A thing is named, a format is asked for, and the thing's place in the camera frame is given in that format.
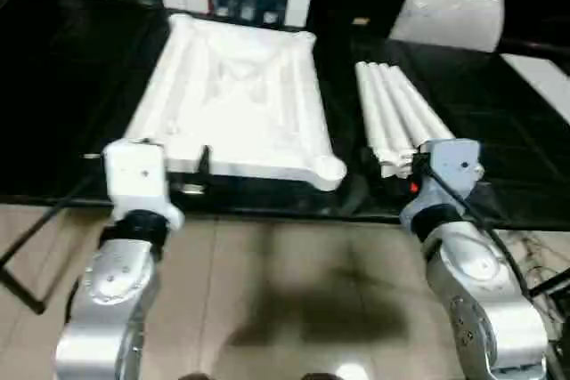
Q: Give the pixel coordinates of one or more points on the white plastic table top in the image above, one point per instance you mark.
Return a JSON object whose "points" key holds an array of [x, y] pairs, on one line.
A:
{"points": [[232, 95]]}

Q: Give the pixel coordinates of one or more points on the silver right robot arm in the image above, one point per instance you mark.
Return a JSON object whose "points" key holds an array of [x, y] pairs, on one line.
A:
{"points": [[481, 291]]}

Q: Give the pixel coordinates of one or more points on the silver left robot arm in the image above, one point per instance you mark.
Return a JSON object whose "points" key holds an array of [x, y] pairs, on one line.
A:
{"points": [[111, 291]]}

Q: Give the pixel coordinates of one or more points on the black work mat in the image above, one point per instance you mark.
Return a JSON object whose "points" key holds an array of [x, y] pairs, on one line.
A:
{"points": [[71, 86]]}

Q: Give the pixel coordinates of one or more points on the small brown block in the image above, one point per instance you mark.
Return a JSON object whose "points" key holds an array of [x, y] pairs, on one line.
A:
{"points": [[360, 21]]}

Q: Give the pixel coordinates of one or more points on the flat white board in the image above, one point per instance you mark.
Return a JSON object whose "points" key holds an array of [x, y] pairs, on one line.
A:
{"points": [[543, 82]]}

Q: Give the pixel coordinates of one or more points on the white plastic bag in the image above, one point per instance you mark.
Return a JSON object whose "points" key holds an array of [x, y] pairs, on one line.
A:
{"points": [[445, 17]]}

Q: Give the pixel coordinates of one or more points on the black floor stand bar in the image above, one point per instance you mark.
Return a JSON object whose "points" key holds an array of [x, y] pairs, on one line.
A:
{"points": [[554, 284]]}

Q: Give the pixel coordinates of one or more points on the black tripod leg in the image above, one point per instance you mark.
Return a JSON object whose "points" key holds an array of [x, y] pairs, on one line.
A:
{"points": [[20, 289]]}

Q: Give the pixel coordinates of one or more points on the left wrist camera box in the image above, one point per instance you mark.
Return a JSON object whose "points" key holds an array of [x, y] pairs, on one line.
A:
{"points": [[135, 175]]}

